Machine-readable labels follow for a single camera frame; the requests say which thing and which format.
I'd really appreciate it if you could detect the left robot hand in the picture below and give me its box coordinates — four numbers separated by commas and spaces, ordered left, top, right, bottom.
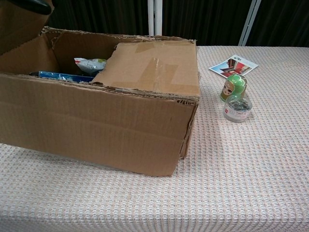
14, 0, 53, 15

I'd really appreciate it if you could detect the white and green snack bag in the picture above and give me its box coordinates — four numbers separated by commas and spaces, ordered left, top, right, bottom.
73, 57, 107, 77

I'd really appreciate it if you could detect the beige woven tablecloth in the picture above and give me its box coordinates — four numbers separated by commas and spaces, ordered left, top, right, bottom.
0, 45, 309, 232

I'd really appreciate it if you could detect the large brown cardboard box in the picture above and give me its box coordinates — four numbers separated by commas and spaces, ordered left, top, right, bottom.
0, 0, 201, 177

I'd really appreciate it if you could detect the white metal partition frame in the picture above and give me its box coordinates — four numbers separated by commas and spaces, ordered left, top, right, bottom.
238, 0, 262, 46
147, 0, 163, 37

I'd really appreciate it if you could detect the blue package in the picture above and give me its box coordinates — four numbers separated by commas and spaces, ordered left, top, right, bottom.
38, 71, 95, 83

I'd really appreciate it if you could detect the postcard with red building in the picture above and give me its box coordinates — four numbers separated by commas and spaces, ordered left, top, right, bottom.
209, 54, 259, 79

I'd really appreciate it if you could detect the clear jar of paper clips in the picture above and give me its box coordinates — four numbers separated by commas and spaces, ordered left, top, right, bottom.
223, 94, 253, 123

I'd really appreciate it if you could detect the black pleated curtain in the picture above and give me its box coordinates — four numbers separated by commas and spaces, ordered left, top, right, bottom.
48, 0, 309, 48

